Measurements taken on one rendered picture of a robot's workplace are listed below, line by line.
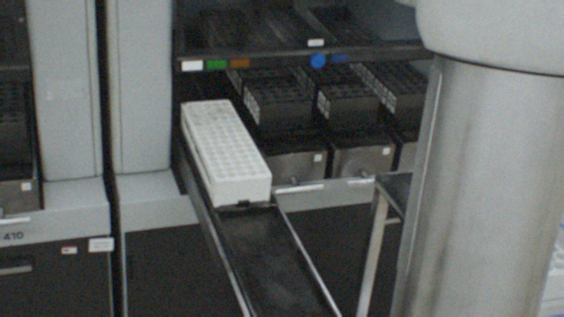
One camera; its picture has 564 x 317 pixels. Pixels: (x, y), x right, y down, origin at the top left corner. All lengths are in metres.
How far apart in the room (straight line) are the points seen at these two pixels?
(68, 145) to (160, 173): 0.19
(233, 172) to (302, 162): 0.24
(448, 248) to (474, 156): 0.06
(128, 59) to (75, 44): 0.10
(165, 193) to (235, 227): 0.24
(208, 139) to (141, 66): 0.18
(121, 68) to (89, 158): 0.20
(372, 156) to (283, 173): 0.19
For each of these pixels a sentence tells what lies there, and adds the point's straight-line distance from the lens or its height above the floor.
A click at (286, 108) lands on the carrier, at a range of 1.42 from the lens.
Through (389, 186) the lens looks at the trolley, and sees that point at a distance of 1.31.
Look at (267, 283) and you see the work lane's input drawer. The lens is 1.08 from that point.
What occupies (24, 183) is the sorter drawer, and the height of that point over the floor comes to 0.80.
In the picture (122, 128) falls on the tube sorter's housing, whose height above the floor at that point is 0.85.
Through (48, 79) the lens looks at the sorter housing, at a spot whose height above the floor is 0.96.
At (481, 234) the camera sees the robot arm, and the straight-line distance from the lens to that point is 0.46.
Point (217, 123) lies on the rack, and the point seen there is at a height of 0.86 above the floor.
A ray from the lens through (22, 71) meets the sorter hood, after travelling 1.29.
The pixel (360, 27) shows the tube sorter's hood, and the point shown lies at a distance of 1.41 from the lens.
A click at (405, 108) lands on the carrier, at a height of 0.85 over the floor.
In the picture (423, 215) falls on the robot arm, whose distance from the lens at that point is 0.47.
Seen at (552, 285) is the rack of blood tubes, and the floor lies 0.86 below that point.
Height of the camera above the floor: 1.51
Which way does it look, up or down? 31 degrees down
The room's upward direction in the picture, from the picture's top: 6 degrees clockwise
